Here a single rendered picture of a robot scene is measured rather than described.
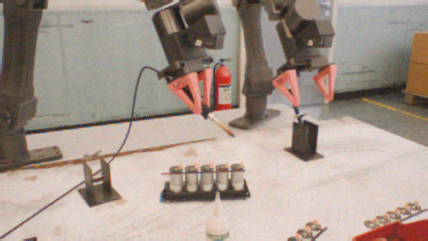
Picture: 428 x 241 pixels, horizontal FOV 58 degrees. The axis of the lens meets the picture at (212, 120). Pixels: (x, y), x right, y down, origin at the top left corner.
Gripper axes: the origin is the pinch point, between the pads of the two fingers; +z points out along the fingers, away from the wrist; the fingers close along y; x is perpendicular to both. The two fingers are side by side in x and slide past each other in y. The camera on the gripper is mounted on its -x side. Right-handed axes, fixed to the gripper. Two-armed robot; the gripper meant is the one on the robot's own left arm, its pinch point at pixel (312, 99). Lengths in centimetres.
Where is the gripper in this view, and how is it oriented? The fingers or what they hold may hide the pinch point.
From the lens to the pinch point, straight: 90.4
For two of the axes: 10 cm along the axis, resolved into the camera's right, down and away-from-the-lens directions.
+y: 8.9, -1.4, 4.4
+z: 2.6, 9.4, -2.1
